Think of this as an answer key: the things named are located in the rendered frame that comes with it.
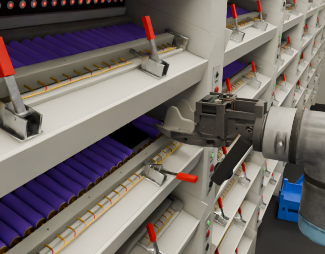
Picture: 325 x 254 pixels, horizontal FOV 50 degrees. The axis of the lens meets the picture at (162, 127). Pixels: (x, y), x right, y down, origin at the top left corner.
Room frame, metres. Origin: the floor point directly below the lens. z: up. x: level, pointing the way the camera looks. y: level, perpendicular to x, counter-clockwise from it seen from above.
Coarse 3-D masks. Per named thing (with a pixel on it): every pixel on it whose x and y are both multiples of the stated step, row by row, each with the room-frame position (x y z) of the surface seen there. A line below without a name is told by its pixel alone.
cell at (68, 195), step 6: (42, 174) 0.46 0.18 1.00; (36, 180) 0.46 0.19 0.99; (42, 180) 0.45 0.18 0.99; (48, 180) 0.45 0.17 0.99; (54, 180) 0.46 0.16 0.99; (48, 186) 0.45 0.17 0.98; (54, 186) 0.45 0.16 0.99; (60, 186) 0.45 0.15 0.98; (54, 192) 0.44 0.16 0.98; (60, 192) 0.44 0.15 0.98; (66, 192) 0.44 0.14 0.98; (72, 192) 0.45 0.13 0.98; (66, 198) 0.43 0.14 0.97
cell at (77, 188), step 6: (54, 168) 0.49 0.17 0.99; (48, 174) 0.47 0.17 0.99; (54, 174) 0.47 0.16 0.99; (60, 174) 0.47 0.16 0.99; (60, 180) 0.46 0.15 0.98; (66, 180) 0.46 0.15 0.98; (72, 180) 0.47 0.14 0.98; (66, 186) 0.46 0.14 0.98; (72, 186) 0.46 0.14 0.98; (78, 186) 0.46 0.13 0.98; (78, 192) 0.45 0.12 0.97
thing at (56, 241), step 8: (160, 152) 0.62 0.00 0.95; (152, 160) 0.59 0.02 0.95; (136, 176) 0.54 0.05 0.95; (112, 192) 0.48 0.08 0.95; (104, 200) 0.46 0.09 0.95; (96, 208) 0.44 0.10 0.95; (88, 216) 0.42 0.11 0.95; (80, 224) 0.41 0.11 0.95; (64, 232) 0.38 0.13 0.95; (56, 240) 0.37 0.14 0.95; (48, 248) 0.35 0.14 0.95
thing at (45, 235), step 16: (160, 144) 0.62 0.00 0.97; (144, 160) 0.56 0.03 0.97; (112, 176) 0.49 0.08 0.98; (128, 176) 0.52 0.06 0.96; (144, 176) 0.54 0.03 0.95; (96, 192) 0.45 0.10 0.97; (80, 208) 0.41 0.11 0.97; (48, 224) 0.37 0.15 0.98; (64, 224) 0.38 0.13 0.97; (32, 240) 0.34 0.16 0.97; (48, 240) 0.36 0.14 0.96; (64, 240) 0.36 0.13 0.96
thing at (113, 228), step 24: (144, 144) 0.65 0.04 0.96; (168, 168) 0.59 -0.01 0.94; (192, 168) 0.68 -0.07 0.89; (120, 192) 0.49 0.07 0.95; (144, 192) 0.51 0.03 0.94; (168, 192) 0.57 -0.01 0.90; (96, 216) 0.43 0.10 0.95; (120, 216) 0.44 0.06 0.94; (144, 216) 0.48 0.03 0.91; (72, 240) 0.38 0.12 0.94; (96, 240) 0.39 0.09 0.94; (120, 240) 0.42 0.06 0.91
